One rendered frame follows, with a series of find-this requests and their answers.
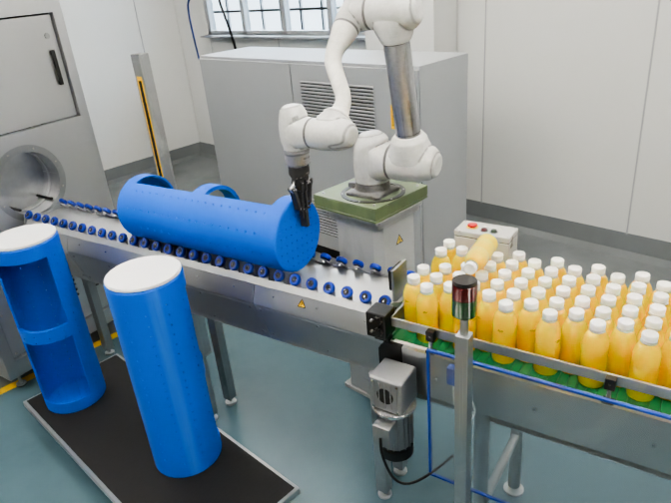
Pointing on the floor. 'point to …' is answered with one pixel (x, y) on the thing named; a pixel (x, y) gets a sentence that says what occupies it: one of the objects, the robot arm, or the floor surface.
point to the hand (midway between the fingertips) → (304, 217)
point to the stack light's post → (463, 347)
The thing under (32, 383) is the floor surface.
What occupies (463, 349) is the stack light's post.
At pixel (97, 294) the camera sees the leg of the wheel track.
